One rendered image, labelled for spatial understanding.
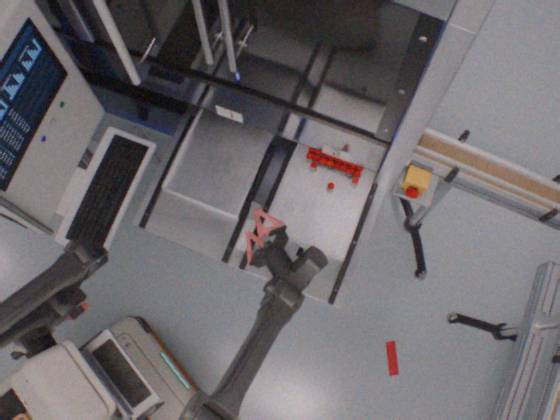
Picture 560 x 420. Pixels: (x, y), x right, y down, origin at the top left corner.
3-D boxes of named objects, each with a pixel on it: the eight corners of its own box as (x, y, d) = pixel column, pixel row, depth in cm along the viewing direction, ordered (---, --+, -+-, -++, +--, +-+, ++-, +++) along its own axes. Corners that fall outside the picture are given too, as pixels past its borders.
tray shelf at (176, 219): (194, 97, 191) (194, 94, 190) (392, 169, 185) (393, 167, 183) (133, 225, 180) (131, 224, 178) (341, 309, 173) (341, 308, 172)
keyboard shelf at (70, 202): (92, 120, 198) (89, 117, 196) (158, 145, 196) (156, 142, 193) (37, 233, 187) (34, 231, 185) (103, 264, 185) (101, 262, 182)
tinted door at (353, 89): (240, 85, 154) (220, -59, 97) (391, 140, 150) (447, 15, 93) (239, 87, 154) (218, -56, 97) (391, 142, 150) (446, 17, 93)
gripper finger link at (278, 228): (239, 225, 139) (259, 257, 135) (245, 208, 133) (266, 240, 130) (262, 216, 142) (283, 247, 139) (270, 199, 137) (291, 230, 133)
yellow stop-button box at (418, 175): (407, 166, 175) (412, 158, 168) (428, 175, 174) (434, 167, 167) (399, 188, 173) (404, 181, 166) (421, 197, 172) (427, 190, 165)
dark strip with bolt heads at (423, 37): (364, 163, 171) (420, 10, 94) (378, 168, 170) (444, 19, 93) (362, 166, 170) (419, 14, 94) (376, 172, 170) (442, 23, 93)
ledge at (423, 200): (404, 155, 186) (405, 153, 184) (440, 170, 185) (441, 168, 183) (391, 193, 183) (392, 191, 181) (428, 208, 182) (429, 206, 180)
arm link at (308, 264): (260, 293, 126) (290, 317, 127) (293, 261, 121) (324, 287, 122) (273, 267, 137) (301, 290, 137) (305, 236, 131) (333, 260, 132)
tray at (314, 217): (303, 132, 186) (303, 128, 183) (379, 161, 184) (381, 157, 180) (262, 229, 178) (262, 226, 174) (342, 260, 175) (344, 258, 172)
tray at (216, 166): (207, 98, 189) (206, 94, 186) (280, 124, 187) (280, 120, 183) (163, 189, 181) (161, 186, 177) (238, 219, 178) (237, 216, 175)
